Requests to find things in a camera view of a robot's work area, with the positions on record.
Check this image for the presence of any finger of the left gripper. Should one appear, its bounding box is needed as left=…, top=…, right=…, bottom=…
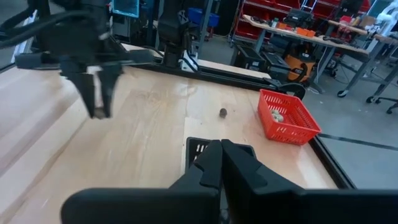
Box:
left=62, top=70, right=96, bottom=119
left=98, top=63, right=124, bottom=118

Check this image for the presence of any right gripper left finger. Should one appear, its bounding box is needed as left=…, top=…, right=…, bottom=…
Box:
left=60, top=139, right=223, bottom=224

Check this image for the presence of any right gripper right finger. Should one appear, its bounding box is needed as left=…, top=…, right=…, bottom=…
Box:
left=221, top=139, right=398, bottom=224

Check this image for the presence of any blue screen monitor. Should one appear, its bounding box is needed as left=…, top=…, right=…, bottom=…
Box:
left=111, top=0, right=141, bottom=19

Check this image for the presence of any black plastic basket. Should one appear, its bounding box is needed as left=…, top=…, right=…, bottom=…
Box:
left=185, top=136, right=258, bottom=175

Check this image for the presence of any red plastic basket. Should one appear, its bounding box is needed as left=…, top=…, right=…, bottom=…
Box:
left=257, top=88, right=322, bottom=146

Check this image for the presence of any blue storage bin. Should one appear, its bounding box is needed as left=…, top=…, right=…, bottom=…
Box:
left=187, top=7, right=220, bottom=28

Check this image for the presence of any black office chair base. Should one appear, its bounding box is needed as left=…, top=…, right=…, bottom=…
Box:
left=366, top=95, right=398, bottom=115

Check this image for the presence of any orange shop vacuum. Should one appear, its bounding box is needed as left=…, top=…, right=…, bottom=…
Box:
left=284, top=43, right=317, bottom=83

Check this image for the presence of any black equipment case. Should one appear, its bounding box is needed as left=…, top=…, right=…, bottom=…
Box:
left=261, top=51, right=293, bottom=83
left=230, top=44, right=267, bottom=72

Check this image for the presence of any long wooden workbench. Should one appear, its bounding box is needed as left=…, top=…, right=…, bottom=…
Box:
left=242, top=14, right=398, bottom=99

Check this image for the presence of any red metal shelving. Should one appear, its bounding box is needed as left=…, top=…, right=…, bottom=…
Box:
left=232, top=0, right=373, bottom=43

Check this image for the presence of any white humanoid robot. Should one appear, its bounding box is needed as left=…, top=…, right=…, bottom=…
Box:
left=374, top=0, right=398, bottom=38

